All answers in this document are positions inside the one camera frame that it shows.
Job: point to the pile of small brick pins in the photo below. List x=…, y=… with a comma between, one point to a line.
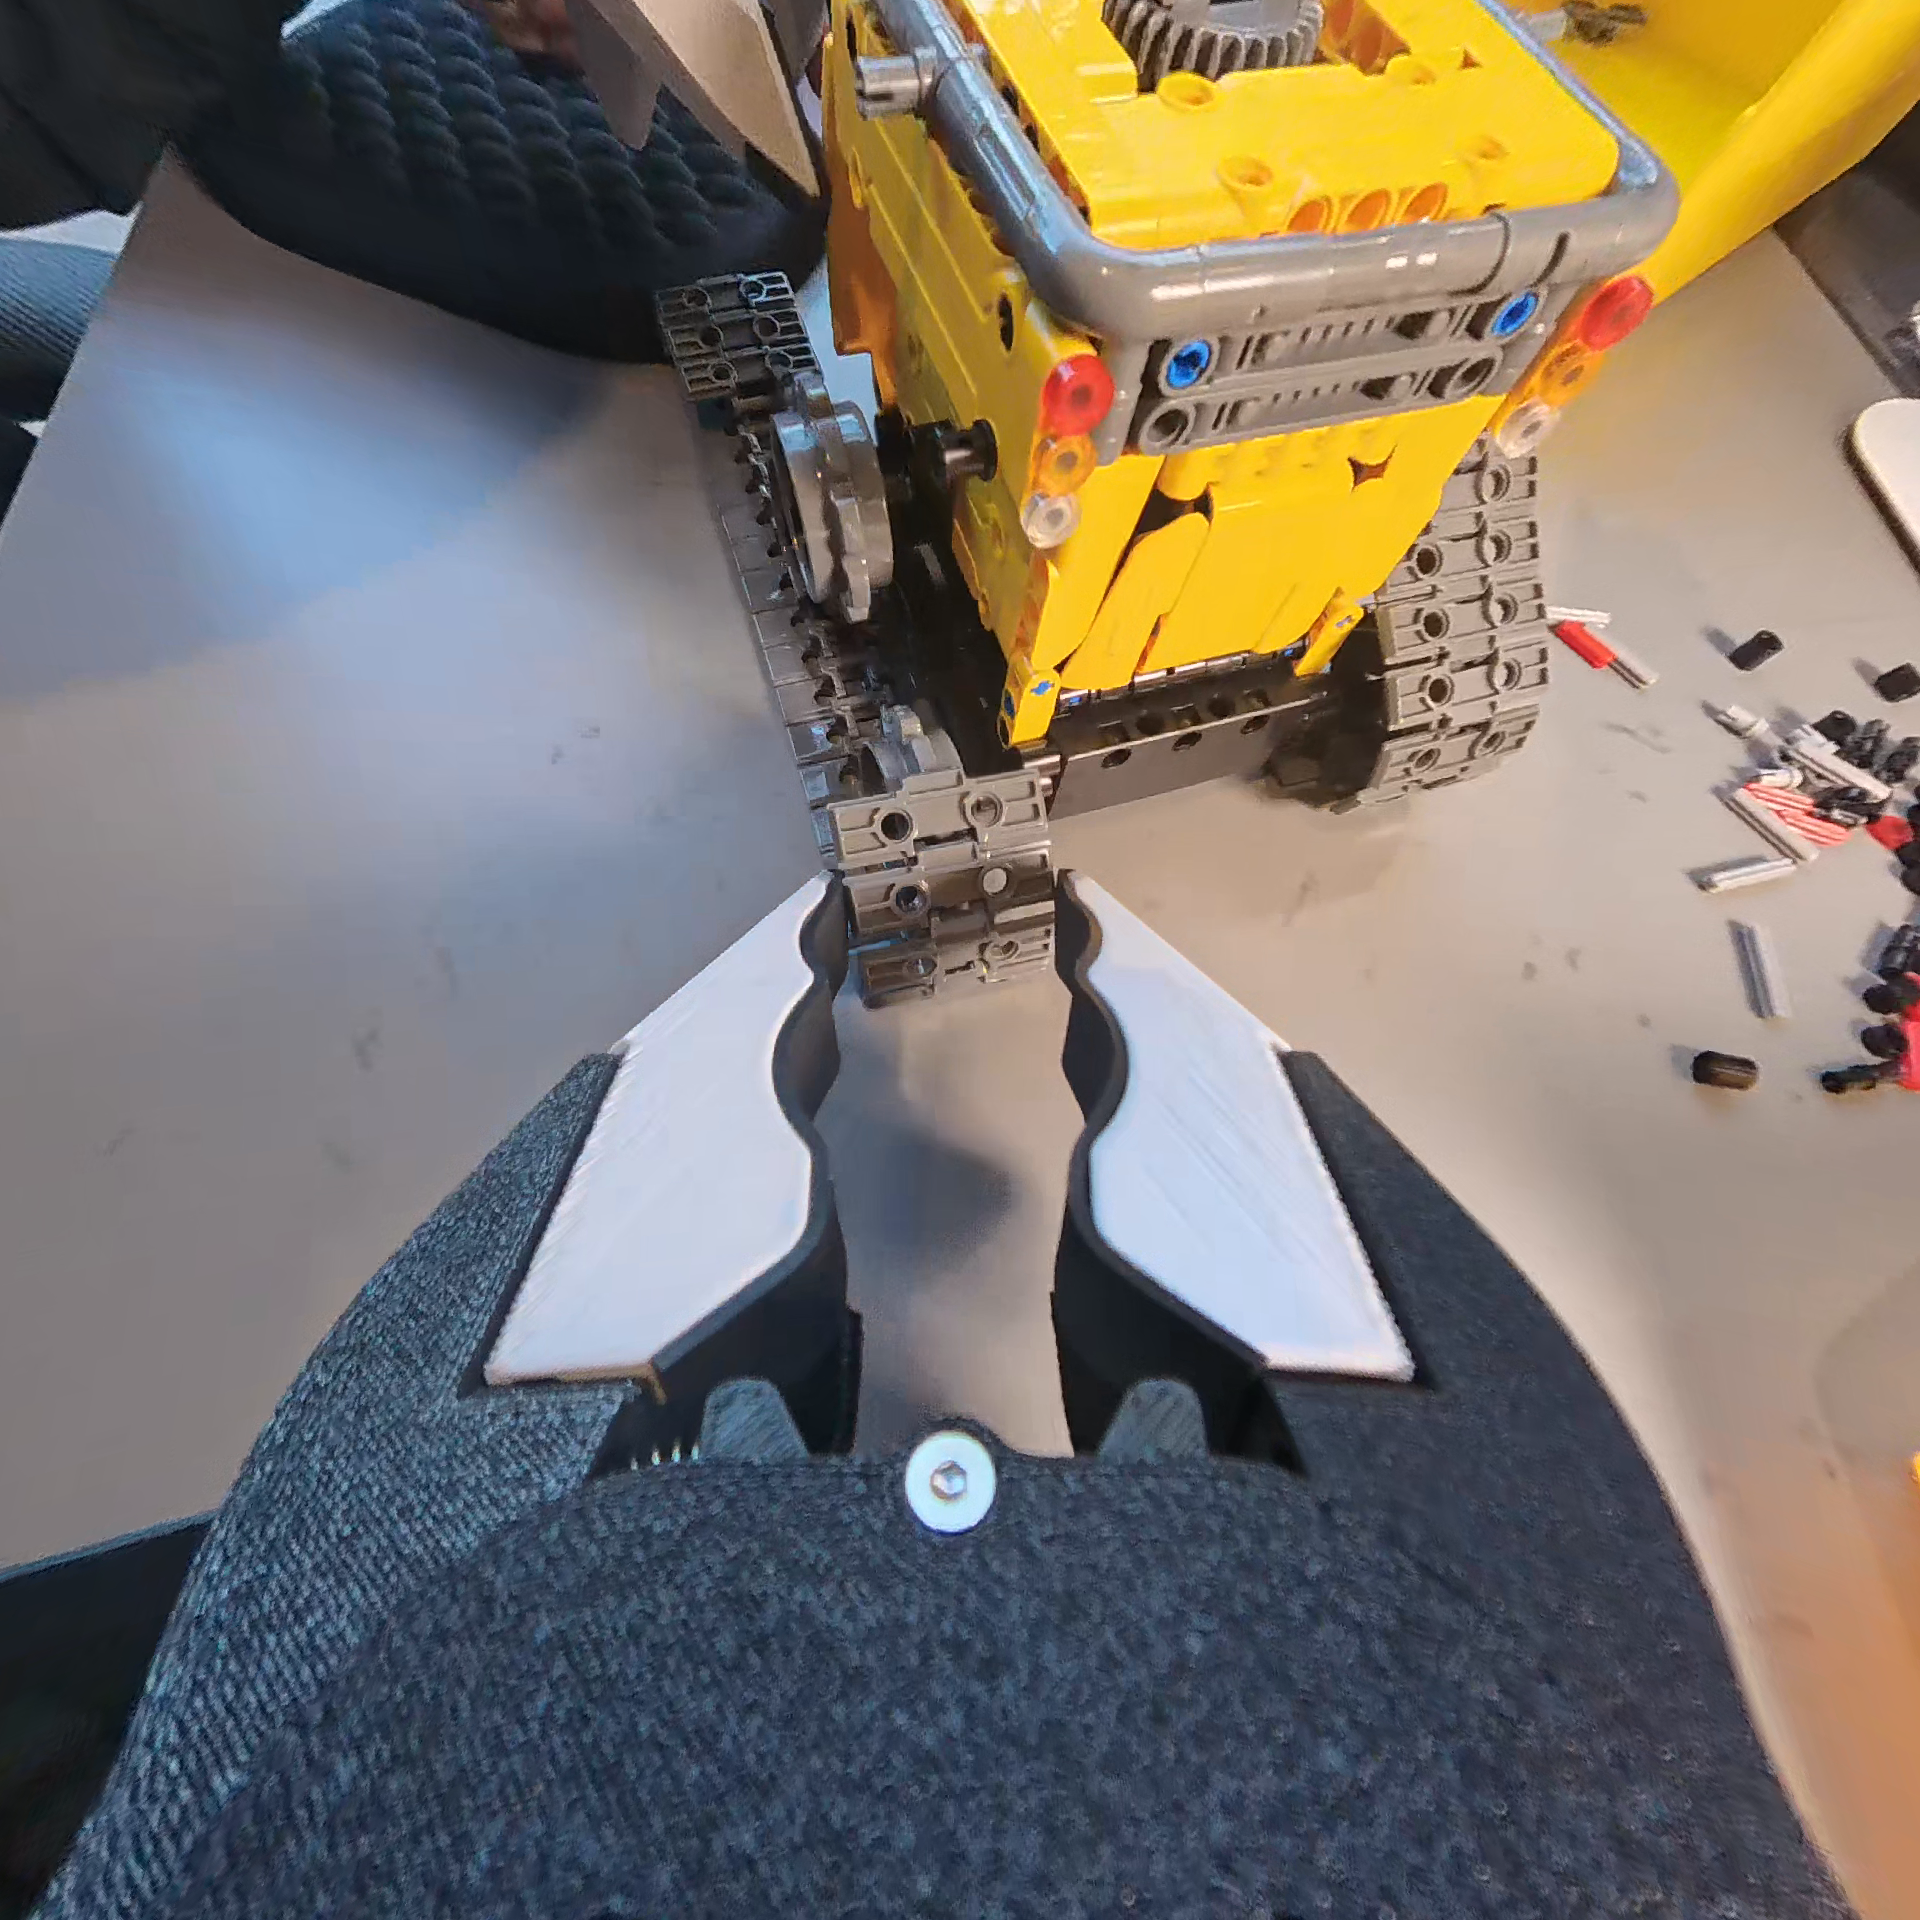
x=1814, y=825

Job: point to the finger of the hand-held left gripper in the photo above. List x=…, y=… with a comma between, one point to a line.
x=707, y=76

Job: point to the yellow storage bin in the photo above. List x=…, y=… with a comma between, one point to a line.
x=1739, y=122

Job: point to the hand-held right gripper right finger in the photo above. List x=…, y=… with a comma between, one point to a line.
x=1230, y=1201

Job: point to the person's left forearm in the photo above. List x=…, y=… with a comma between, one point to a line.
x=121, y=93

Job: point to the yellow toy brick bulldozer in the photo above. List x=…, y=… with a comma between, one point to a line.
x=1259, y=362

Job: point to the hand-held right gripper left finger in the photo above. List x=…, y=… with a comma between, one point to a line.
x=675, y=1201

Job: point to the black quilted wrist rest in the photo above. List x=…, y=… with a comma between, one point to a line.
x=450, y=194

